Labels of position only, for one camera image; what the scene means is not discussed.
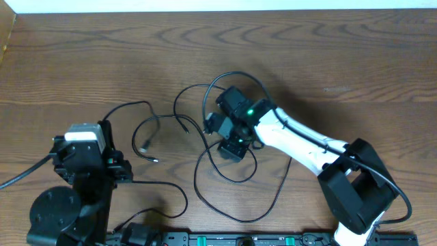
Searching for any thick black usb cable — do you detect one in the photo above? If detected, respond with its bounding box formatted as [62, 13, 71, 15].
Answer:
[102, 100, 189, 235]

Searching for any thin black usb cable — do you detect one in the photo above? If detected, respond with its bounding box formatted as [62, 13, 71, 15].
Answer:
[131, 83, 293, 223]

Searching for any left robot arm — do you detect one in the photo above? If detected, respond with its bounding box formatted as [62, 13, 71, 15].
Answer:
[27, 120, 133, 245]

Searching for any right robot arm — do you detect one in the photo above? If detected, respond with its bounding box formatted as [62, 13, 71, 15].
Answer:
[203, 87, 400, 245]

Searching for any right camera cable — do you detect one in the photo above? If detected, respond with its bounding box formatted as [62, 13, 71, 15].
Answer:
[201, 70, 413, 226]

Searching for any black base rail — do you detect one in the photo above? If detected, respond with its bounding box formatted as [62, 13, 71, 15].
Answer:
[104, 223, 419, 246]

